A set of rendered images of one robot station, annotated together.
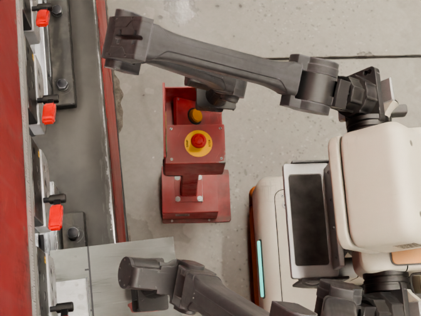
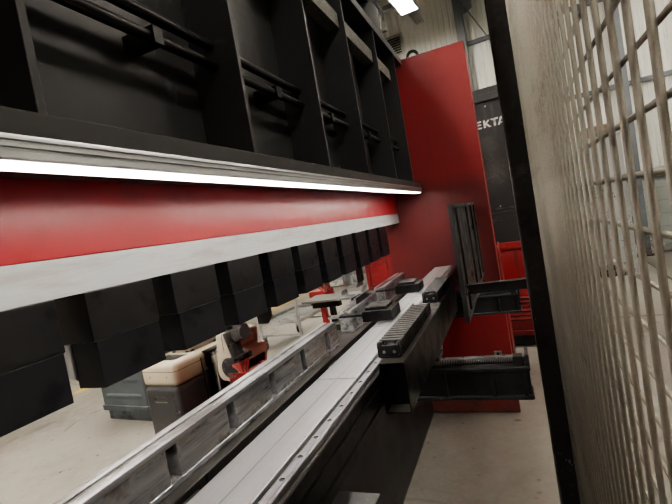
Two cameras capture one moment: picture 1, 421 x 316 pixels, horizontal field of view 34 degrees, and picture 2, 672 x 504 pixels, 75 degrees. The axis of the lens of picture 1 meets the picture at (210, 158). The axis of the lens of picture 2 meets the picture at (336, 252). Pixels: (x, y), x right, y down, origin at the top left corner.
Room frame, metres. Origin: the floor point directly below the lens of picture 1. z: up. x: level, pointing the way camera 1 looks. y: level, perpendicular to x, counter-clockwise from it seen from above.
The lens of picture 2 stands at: (1.76, 1.54, 1.32)
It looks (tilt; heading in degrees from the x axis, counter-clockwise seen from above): 3 degrees down; 219
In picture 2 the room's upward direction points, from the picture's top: 10 degrees counter-clockwise
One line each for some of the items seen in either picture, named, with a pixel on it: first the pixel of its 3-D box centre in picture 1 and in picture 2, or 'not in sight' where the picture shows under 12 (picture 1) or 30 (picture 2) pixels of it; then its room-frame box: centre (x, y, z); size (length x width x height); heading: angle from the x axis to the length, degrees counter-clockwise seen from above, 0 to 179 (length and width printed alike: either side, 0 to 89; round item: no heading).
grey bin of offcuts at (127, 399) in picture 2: not in sight; (156, 365); (-0.19, -2.42, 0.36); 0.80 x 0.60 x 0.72; 13
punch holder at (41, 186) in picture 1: (20, 189); (340, 254); (0.26, 0.34, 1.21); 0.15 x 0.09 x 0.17; 17
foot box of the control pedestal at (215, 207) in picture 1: (196, 192); not in sight; (0.60, 0.03, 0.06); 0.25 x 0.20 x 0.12; 102
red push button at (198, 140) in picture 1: (198, 142); not in sight; (0.55, 0.04, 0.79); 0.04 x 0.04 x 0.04
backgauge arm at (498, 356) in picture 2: not in sight; (423, 375); (0.55, 0.83, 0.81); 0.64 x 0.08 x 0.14; 107
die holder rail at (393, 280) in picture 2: not in sight; (391, 287); (-0.43, 0.13, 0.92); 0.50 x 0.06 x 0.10; 17
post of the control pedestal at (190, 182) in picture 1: (190, 167); not in sight; (0.59, 0.06, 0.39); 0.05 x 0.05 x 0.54; 12
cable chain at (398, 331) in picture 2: not in sight; (408, 325); (0.71, 0.90, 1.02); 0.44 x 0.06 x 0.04; 17
